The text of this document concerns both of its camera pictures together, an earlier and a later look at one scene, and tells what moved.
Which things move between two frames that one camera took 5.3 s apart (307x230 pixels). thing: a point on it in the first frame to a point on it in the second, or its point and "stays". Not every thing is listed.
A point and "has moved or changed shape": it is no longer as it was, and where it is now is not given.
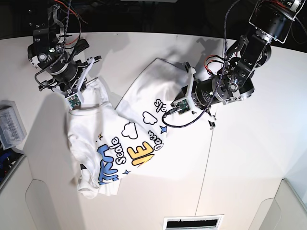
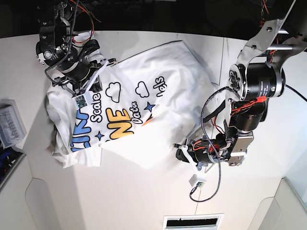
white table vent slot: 201,222 stays
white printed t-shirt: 109,142 has moved or changed shape
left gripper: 69,78 to 81,75
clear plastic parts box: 12,128 stays
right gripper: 202,94 to 209,149
